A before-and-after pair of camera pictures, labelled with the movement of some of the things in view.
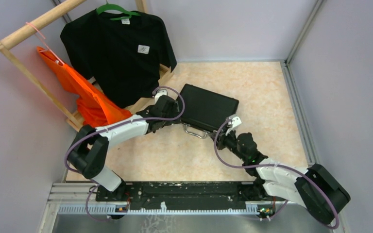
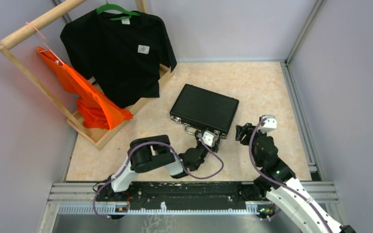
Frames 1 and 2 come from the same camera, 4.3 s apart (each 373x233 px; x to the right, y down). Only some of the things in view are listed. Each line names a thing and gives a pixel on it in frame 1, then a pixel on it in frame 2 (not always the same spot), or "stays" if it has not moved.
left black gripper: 174,107 -> 214,144
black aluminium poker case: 206,111 stays
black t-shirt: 125,57 stays
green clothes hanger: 107,6 stays
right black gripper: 220,137 -> 250,136
